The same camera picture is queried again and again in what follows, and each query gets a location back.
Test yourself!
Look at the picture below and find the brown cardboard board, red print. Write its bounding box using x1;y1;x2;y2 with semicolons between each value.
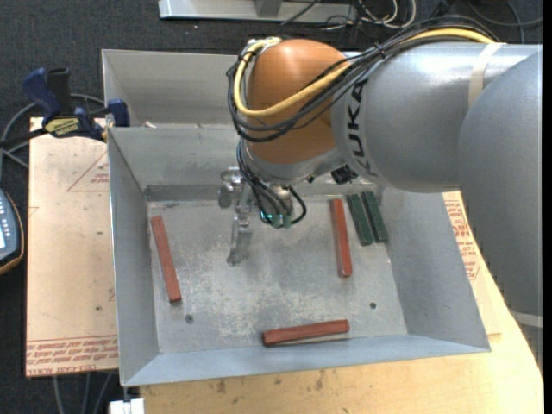
24;116;504;379

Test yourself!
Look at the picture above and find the red-brown flat block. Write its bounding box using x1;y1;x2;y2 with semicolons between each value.
149;215;184;304
329;198;354;279
260;318;351;348

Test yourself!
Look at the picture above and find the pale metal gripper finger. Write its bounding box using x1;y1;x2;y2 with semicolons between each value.
226;227;243;267
239;225;254;262

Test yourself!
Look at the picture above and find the dark green flat block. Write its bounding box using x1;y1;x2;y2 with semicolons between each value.
361;191;390;245
346;192;375;248

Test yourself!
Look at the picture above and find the grey metal bin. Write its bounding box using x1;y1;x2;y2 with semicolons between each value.
101;48;492;388

